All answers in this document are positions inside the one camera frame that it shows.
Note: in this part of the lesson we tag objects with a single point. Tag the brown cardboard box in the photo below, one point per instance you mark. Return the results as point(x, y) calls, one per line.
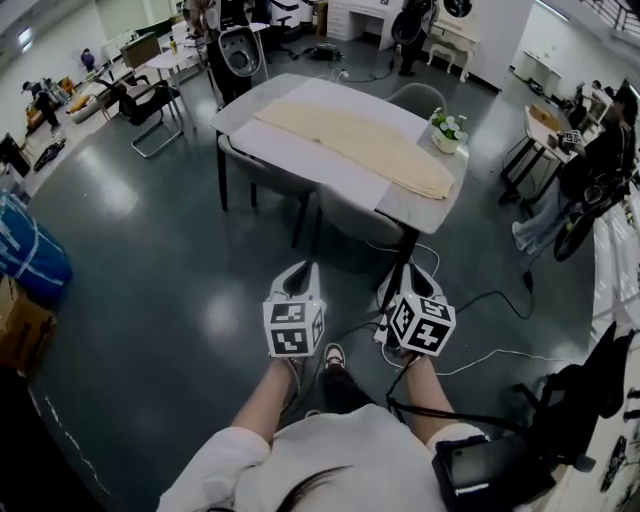
point(22, 325)

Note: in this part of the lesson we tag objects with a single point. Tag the person's right forearm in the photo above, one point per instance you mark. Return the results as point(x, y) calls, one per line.
point(432, 400)

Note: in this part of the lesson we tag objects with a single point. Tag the black-legged work table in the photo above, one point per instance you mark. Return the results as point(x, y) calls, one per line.
point(542, 135)

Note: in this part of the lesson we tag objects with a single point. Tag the white robot torso shell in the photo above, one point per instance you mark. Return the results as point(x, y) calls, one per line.
point(241, 50)

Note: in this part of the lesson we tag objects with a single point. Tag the person's black trouser leg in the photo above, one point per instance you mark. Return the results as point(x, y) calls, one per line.
point(340, 390)

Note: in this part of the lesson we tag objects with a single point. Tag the yellow bottle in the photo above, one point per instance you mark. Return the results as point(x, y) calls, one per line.
point(173, 46)

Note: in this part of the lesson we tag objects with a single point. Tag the black office chair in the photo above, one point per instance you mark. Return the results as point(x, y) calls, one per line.
point(585, 395)

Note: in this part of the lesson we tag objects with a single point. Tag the grey upholstered chair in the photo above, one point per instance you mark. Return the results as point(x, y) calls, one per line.
point(260, 172)
point(417, 97)

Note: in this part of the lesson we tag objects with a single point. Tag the person's left forearm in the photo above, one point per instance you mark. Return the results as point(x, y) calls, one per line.
point(265, 400)

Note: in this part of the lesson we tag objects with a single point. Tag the beige pants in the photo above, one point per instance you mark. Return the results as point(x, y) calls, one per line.
point(350, 140)

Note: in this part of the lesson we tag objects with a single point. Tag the black cantilever chair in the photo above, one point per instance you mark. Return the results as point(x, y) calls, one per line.
point(137, 102)

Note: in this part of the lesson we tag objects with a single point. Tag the person's sneaker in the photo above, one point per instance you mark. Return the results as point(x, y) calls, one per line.
point(334, 356)

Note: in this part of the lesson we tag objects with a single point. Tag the white drawer desk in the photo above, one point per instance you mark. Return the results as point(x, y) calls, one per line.
point(357, 17)

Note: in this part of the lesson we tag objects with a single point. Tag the potted white flower plant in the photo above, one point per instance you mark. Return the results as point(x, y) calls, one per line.
point(448, 131)

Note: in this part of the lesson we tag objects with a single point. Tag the cream vanity table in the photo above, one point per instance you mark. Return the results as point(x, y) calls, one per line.
point(455, 35)

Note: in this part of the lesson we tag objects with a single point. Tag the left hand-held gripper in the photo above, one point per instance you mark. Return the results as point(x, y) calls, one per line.
point(292, 325)

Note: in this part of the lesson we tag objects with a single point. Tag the blue wrapped bundle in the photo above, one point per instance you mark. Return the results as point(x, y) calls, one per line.
point(27, 245)

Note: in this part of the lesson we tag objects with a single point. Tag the person's white shirt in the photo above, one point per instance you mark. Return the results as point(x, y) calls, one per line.
point(330, 465)

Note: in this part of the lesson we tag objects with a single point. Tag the white power strip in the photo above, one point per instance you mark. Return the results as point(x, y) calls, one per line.
point(384, 334)

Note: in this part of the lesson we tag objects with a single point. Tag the grey dining table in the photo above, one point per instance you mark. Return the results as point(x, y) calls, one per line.
point(425, 210)

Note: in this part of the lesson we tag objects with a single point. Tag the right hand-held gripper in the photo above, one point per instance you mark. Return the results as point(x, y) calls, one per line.
point(422, 325)

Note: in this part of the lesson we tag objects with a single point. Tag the white square table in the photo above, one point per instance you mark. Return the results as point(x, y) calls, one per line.
point(175, 62)

